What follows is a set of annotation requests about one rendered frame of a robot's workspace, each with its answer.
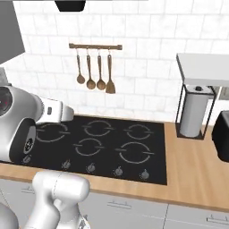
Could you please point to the white wall shelf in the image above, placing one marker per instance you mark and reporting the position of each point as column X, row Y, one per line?
column 205, row 68

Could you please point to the wooden ladle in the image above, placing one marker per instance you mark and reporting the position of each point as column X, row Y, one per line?
column 101, row 84
column 90, row 84

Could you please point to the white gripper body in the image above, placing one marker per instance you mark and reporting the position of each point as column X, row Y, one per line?
column 64, row 112

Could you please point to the wooden spatula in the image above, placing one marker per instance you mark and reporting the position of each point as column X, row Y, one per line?
column 110, row 87

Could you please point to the small wooden spoon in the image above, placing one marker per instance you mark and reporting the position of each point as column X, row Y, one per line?
column 80, row 79

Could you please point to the black range hood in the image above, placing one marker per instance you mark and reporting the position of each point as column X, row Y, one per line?
column 71, row 5

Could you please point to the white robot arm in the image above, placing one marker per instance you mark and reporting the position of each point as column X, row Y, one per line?
column 18, row 113

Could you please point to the brown wooden rail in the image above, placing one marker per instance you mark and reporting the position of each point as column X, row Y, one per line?
column 95, row 46

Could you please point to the grey wall cupboard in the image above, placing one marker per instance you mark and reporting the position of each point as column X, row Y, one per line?
column 9, row 29

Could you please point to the black small appliance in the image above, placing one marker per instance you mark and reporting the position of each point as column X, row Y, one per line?
column 222, row 137

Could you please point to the black hob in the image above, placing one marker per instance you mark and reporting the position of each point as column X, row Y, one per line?
column 113, row 149

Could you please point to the white paper towel roll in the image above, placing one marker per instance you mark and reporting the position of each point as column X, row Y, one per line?
column 192, row 114

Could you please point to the grey drawer front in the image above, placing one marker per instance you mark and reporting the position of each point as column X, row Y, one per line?
column 12, row 193
column 143, row 213
column 190, row 217

